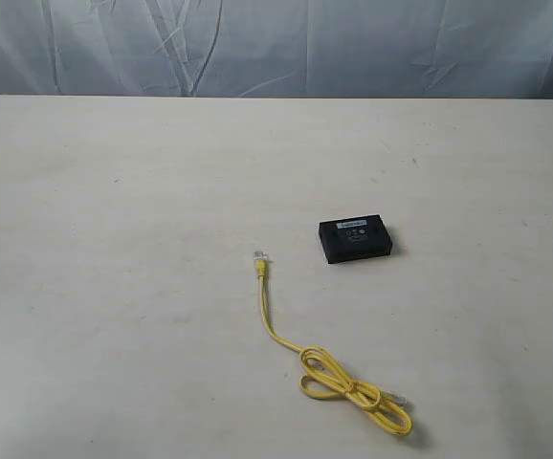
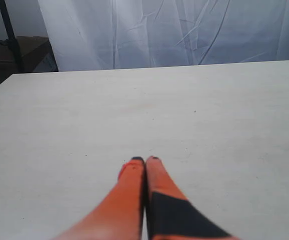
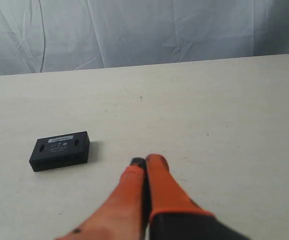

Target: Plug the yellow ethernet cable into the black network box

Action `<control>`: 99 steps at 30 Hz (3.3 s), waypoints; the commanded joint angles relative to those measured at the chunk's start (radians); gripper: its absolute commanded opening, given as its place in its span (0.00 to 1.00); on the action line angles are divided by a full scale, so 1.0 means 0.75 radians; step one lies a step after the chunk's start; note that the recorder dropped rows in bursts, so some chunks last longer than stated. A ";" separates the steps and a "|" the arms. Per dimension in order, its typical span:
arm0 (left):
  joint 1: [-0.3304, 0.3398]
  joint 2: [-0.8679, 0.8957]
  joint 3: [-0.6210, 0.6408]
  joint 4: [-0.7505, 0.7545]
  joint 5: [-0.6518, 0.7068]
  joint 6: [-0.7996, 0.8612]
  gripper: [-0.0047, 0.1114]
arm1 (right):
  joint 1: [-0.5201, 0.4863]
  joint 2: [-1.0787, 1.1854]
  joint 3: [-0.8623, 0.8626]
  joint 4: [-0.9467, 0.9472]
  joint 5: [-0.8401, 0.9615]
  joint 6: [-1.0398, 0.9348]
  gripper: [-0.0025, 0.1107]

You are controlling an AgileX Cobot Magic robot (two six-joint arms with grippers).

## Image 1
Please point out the small black box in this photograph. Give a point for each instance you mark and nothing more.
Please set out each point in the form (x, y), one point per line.
(354, 238)

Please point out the grey backdrop curtain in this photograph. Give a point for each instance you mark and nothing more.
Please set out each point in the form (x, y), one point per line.
(278, 49)

